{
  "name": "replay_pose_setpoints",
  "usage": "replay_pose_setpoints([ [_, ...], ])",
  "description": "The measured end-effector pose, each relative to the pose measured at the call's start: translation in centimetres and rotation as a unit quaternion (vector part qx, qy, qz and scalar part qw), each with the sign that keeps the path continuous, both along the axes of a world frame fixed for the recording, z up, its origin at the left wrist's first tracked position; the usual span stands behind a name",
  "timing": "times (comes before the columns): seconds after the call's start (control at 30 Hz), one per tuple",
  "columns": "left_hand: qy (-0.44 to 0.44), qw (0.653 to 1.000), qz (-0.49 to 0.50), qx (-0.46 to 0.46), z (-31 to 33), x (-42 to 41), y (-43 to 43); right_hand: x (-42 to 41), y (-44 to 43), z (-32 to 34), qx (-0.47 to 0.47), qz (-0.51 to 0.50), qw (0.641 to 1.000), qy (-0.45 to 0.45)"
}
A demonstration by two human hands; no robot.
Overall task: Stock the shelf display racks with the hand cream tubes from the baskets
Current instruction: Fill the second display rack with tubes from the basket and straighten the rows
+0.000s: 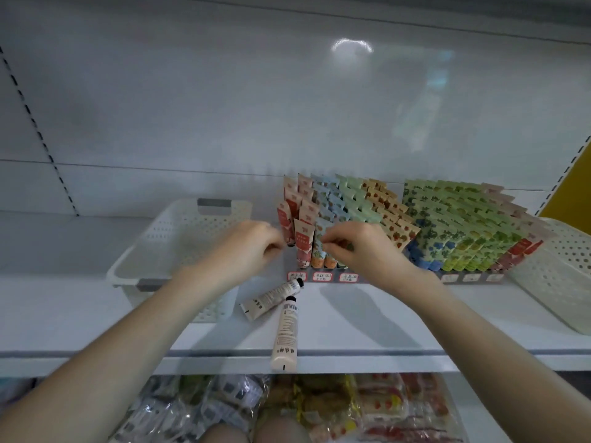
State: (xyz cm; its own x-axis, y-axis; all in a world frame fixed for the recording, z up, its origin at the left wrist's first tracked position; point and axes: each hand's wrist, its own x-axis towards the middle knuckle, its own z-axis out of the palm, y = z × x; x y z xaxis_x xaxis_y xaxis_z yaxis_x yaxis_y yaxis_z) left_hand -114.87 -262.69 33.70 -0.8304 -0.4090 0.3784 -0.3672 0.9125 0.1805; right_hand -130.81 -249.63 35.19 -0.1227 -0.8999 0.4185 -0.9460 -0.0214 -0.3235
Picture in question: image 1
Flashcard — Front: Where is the white perforated plastic basket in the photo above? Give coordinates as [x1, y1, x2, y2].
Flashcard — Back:
[106, 198, 253, 324]
[508, 217, 591, 335]

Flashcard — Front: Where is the white pink hand cream tube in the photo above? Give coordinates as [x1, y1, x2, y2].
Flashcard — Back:
[270, 295, 301, 372]

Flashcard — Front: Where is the person's left leg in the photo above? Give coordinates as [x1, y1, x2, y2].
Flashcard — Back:
[201, 421, 255, 443]

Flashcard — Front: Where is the person's left forearm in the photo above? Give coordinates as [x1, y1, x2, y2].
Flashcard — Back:
[0, 267, 223, 443]

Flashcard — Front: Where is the person's left hand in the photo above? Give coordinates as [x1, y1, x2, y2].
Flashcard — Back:
[189, 221, 287, 293]

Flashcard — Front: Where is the person's right forearm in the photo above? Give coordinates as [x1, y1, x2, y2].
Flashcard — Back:
[395, 272, 591, 443]

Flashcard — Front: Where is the person's right hand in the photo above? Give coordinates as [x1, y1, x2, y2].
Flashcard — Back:
[320, 221, 426, 296]

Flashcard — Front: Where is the row of hand cream tubes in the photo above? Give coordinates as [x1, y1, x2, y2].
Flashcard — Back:
[277, 173, 555, 273]

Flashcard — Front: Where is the pile of snack packets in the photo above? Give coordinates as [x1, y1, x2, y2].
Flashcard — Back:
[111, 372, 467, 443]

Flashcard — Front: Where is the white brown-print hand cream tube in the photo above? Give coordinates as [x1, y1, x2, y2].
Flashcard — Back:
[241, 277, 305, 321]

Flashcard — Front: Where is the person's right leg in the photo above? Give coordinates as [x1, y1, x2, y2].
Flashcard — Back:
[255, 415, 313, 443]

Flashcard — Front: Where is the person's leg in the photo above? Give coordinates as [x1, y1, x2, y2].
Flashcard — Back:
[201, 421, 255, 443]
[255, 415, 313, 443]

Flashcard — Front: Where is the clear divider tray with labels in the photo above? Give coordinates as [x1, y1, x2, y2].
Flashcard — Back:
[288, 270, 506, 285]

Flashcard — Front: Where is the white metal shelf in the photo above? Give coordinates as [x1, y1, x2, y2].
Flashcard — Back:
[0, 0, 591, 443]

